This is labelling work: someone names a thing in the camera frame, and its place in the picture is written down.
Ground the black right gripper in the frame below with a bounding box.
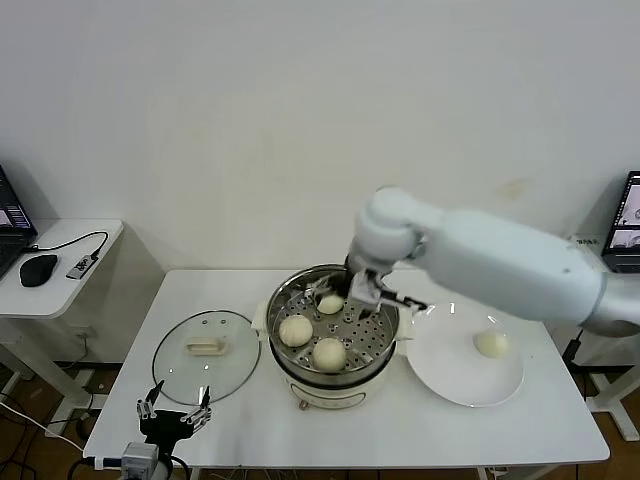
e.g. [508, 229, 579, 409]
[303, 269, 379, 322]

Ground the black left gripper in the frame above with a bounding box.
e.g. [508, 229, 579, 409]
[134, 379, 214, 442]

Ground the white steamed baozi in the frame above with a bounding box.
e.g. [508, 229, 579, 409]
[311, 337, 348, 372]
[278, 314, 314, 348]
[316, 293, 345, 315]
[472, 329, 510, 360]

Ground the round glass pot lid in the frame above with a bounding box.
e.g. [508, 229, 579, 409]
[151, 309, 263, 408]

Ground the stainless steel steamer basket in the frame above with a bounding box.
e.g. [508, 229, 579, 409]
[251, 264, 417, 377]

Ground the cream electric cooker pot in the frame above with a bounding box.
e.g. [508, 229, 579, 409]
[269, 339, 401, 413]

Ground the white round plate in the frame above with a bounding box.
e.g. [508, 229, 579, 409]
[405, 302, 526, 408]

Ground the small grey usb hub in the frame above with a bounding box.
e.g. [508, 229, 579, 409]
[65, 253, 98, 282]

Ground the black computer mouse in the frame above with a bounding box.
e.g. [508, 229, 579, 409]
[18, 254, 59, 289]

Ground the black open laptop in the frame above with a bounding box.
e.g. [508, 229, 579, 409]
[602, 170, 640, 274]
[0, 166, 39, 280]

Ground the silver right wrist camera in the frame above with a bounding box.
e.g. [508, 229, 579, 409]
[348, 272, 385, 307]

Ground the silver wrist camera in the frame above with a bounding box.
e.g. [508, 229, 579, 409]
[348, 272, 385, 307]
[94, 442, 160, 474]

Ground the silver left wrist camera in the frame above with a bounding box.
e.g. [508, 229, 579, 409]
[94, 442, 160, 474]

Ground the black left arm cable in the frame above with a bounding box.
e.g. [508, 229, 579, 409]
[67, 457, 190, 480]

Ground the white floor cable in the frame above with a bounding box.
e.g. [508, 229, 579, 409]
[0, 401, 69, 442]

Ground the black usb hub cable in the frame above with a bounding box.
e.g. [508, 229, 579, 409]
[19, 230, 109, 262]

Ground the black laptop power cable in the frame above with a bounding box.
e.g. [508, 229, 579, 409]
[561, 327, 584, 365]

